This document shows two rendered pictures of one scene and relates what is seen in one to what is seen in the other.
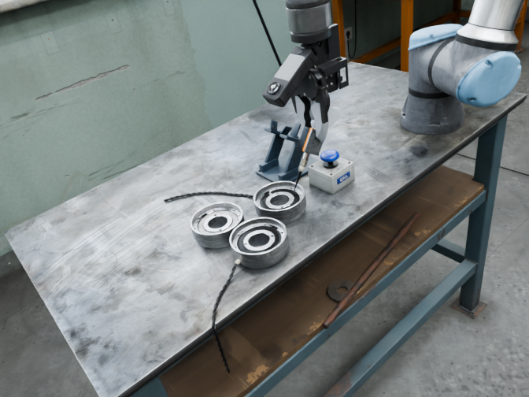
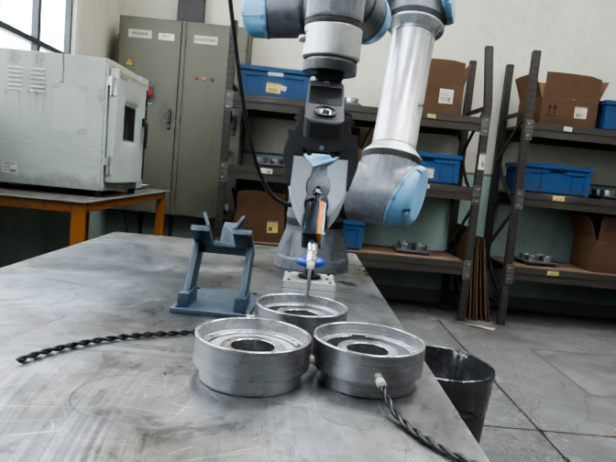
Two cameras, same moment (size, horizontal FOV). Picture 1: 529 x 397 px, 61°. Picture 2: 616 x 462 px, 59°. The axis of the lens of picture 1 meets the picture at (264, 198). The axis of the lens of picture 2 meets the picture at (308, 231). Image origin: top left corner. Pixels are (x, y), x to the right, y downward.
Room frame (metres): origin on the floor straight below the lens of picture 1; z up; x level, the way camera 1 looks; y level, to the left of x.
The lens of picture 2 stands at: (0.43, 0.48, 0.99)
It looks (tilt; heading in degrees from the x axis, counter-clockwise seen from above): 6 degrees down; 303
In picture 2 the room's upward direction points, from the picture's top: 5 degrees clockwise
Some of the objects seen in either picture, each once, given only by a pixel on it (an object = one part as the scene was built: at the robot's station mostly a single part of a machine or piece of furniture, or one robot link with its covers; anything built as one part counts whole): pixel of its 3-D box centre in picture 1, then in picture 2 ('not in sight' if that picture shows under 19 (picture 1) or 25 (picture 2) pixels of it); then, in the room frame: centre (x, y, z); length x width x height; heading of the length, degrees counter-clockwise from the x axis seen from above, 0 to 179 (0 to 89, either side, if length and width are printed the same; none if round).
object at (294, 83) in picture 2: not in sight; (274, 86); (2.99, -2.88, 1.61); 0.52 x 0.38 x 0.22; 37
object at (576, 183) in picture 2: not in sight; (545, 180); (1.20, -4.07, 1.11); 0.52 x 0.38 x 0.22; 34
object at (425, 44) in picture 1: (436, 56); (322, 185); (1.00, -0.45, 0.97); 0.13 x 0.12 x 0.14; 11
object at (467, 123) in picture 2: not in sight; (347, 175); (2.47, -3.22, 1.00); 1.92 x 0.57 x 2.00; 34
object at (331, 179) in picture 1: (333, 172); (308, 291); (0.82, -0.16, 0.82); 0.08 x 0.07 x 0.05; 124
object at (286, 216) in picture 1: (280, 203); (300, 321); (0.75, -0.03, 0.82); 0.10 x 0.10 x 0.04
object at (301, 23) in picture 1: (308, 17); (329, 48); (0.81, -0.14, 1.15); 0.08 x 0.08 x 0.05
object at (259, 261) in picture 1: (260, 243); (367, 357); (0.64, 0.02, 0.82); 0.10 x 0.10 x 0.04
